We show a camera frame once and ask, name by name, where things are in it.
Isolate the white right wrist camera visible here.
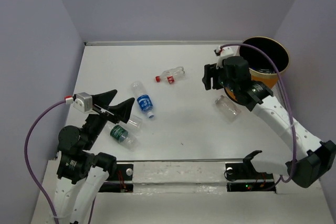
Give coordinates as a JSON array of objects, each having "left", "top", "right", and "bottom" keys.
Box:
[{"left": 214, "top": 46, "right": 235, "bottom": 69}]

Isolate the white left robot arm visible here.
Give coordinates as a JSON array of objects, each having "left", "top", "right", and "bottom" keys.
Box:
[{"left": 53, "top": 90, "right": 135, "bottom": 223}]

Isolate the purple camera cable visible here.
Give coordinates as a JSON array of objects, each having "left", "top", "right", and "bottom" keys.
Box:
[
  {"left": 220, "top": 43, "right": 299, "bottom": 190},
  {"left": 24, "top": 99, "right": 66, "bottom": 221}
]

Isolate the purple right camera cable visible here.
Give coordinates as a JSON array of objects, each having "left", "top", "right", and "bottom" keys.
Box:
[{"left": 220, "top": 43, "right": 299, "bottom": 190}]

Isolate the orange cylindrical bin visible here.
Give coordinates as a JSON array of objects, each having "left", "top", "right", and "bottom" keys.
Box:
[{"left": 224, "top": 36, "right": 290, "bottom": 110}]

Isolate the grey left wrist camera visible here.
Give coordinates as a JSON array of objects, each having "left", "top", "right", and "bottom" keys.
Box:
[{"left": 64, "top": 92, "right": 93, "bottom": 113}]

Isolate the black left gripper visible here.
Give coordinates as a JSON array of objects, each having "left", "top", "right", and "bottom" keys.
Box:
[{"left": 83, "top": 88, "right": 136, "bottom": 148}]

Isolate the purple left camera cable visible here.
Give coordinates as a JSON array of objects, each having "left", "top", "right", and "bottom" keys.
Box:
[{"left": 24, "top": 99, "right": 66, "bottom": 221}]

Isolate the clear plastic bottle no label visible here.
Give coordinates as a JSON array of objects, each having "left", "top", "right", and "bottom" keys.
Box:
[{"left": 124, "top": 115, "right": 143, "bottom": 133}]

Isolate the silver bolt left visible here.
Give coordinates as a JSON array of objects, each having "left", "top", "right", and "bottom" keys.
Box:
[{"left": 126, "top": 168, "right": 133, "bottom": 176}]

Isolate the green label plastic bottle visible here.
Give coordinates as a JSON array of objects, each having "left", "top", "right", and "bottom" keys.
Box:
[{"left": 104, "top": 122, "right": 140, "bottom": 151}]

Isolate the silver bolt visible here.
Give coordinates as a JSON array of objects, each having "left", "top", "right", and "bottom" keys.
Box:
[
  {"left": 226, "top": 167, "right": 234, "bottom": 175},
  {"left": 126, "top": 168, "right": 133, "bottom": 176}
]

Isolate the red cap small bottle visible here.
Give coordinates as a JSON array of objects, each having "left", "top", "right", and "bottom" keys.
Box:
[{"left": 155, "top": 67, "right": 185, "bottom": 84}]

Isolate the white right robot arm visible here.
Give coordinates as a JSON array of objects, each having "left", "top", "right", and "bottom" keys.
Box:
[{"left": 202, "top": 56, "right": 335, "bottom": 188}]

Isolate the silver bolt right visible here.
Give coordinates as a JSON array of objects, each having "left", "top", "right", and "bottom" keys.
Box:
[{"left": 226, "top": 167, "right": 234, "bottom": 175}]

